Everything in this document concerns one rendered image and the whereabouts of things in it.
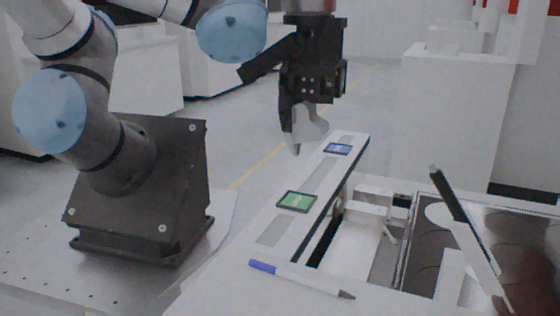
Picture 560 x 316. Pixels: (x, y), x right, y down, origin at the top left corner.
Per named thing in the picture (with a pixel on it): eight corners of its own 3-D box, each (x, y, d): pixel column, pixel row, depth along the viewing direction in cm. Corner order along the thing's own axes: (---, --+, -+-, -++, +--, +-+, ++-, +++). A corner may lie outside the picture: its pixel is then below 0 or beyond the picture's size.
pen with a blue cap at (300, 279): (357, 292, 42) (251, 256, 48) (354, 297, 41) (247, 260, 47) (356, 298, 43) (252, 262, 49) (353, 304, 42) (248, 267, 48)
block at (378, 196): (392, 201, 80) (394, 188, 79) (390, 208, 77) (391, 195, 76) (355, 194, 83) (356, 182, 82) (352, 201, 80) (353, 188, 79)
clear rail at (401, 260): (418, 195, 81) (419, 189, 80) (393, 321, 49) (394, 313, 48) (412, 194, 81) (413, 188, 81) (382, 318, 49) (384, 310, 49)
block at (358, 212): (386, 219, 73) (388, 206, 72) (383, 228, 71) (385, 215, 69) (346, 211, 76) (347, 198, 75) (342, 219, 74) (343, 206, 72)
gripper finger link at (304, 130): (318, 168, 56) (321, 107, 52) (281, 161, 58) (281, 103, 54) (324, 160, 58) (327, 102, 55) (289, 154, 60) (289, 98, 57)
